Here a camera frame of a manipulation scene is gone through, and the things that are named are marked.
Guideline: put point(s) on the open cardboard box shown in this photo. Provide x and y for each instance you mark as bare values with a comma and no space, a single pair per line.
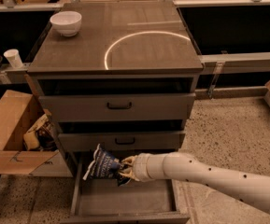
18,112

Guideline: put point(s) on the blue chip bag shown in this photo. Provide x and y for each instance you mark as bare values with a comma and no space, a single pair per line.
106,166

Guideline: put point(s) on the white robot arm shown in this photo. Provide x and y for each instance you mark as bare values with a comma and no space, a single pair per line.
248,188

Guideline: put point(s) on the grey drawer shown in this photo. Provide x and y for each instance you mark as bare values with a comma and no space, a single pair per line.
103,201
126,107
121,141

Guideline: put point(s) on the grey bottom drawer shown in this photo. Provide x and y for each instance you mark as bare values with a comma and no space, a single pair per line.
103,201

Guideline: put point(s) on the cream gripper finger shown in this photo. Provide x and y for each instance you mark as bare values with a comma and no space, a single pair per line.
129,173
129,161

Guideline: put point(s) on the white ceramic bowl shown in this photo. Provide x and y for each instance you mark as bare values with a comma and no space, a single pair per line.
66,23

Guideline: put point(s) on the grey drawer cabinet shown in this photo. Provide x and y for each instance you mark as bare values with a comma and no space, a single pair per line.
121,48

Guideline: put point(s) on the snack bags in box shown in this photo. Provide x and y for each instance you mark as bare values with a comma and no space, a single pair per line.
40,136

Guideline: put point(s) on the white paper cup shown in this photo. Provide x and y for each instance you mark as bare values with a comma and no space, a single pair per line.
13,57

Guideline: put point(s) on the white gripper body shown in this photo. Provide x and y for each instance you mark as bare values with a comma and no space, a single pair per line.
143,167

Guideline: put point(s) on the grey middle drawer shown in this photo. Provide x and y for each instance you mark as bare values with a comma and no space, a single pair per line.
121,141

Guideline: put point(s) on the grey top drawer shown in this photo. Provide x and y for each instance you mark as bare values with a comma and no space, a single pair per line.
126,107

